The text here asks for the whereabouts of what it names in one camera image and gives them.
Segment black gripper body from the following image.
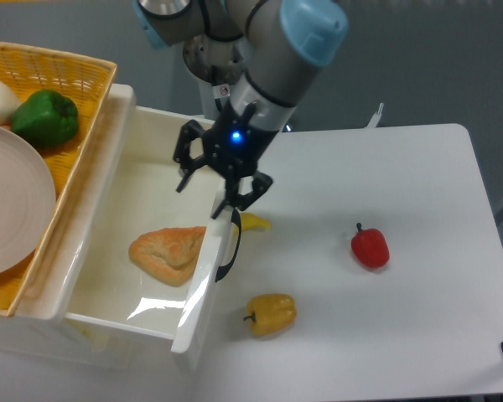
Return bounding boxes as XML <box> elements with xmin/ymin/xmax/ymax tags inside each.
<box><xmin>200</xmin><ymin>102</ymin><xmax>277</xmax><ymax>180</ymax></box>

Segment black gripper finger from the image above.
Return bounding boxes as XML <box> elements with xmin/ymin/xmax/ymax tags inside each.
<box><xmin>210</xmin><ymin>170</ymin><xmax>274</xmax><ymax>220</ymax></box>
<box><xmin>173</xmin><ymin>120</ymin><xmax>210</xmax><ymax>193</ymax></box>

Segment triangle puff pastry bread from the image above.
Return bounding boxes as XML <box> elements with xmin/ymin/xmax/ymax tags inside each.
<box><xmin>128</xmin><ymin>226</ymin><xmax>206</xmax><ymax>287</ymax></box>

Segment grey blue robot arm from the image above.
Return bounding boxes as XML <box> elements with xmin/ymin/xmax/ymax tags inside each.
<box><xmin>133</xmin><ymin>1</ymin><xmax>349</xmax><ymax>210</ymax></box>

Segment open white upper drawer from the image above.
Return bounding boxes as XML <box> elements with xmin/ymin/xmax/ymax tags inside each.
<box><xmin>62</xmin><ymin>104</ymin><xmax>249</xmax><ymax>374</ymax></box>

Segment yellow banana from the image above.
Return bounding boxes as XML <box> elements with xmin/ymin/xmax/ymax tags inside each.
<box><xmin>240</xmin><ymin>213</ymin><xmax>272</xmax><ymax>231</ymax></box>

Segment red bell pepper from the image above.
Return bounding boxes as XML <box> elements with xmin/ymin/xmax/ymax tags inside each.
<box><xmin>350</xmin><ymin>222</ymin><xmax>390</xmax><ymax>269</ymax></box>

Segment yellow bell pepper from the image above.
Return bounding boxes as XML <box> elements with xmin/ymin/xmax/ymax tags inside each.
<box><xmin>242</xmin><ymin>293</ymin><xmax>298</xmax><ymax>337</ymax></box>

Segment green bell pepper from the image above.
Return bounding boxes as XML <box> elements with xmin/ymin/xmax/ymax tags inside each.
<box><xmin>11</xmin><ymin>90</ymin><xmax>79</xmax><ymax>148</ymax></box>

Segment yellow woven basket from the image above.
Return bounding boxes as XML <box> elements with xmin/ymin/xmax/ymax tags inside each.
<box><xmin>0</xmin><ymin>42</ymin><xmax>117</xmax><ymax>317</ymax></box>

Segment pink ribbed plate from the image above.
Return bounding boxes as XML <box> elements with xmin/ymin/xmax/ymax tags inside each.
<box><xmin>0</xmin><ymin>127</ymin><xmax>56</xmax><ymax>273</ymax></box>

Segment black drawer handle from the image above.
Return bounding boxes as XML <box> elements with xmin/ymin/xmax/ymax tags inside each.
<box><xmin>215</xmin><ymin>209</ymin><xmax>242</xmax><ymax>282</ymax></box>

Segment white bracket behind table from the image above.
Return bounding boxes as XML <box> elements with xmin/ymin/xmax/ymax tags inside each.
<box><xmin>366</xmin><ymin>102</ymin><xmax>384</xmax><ymax>129</ymax></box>

